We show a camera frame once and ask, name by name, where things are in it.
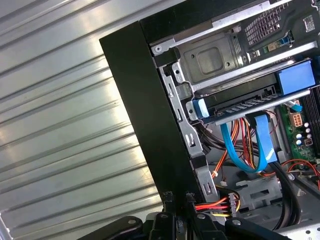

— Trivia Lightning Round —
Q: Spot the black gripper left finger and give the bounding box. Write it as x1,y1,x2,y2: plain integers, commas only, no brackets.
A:
82,191,176,240

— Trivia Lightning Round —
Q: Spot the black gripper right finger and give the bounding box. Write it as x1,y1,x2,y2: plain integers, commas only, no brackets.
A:
186,191,298,240

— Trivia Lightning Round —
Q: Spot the orange red power wire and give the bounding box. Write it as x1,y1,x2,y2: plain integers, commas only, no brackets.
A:
194,192,241,218

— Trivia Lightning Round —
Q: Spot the long blue data wire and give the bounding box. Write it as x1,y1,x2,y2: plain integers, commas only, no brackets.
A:
219,114,279,174

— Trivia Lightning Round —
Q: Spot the hard disk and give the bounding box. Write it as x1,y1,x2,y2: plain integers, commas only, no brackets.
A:
186,59,316,126

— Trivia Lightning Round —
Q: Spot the grey metal disk bay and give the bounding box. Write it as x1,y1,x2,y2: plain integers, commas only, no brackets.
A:
149,32,320,126

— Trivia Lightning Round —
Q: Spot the black PC case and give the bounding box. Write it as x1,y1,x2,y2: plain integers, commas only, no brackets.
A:
98,0,320,240

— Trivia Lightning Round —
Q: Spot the green motherboard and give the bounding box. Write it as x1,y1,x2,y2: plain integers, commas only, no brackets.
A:
277,84,320,166

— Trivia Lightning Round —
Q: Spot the black round cable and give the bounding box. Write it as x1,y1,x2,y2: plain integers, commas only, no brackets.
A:
271,159,302,232

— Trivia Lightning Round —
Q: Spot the red orange wire bundle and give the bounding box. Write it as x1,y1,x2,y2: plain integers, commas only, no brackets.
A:
212,117,260,177

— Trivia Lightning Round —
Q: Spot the short blue board wire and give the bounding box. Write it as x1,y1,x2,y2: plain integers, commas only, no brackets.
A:
286,99,304,114

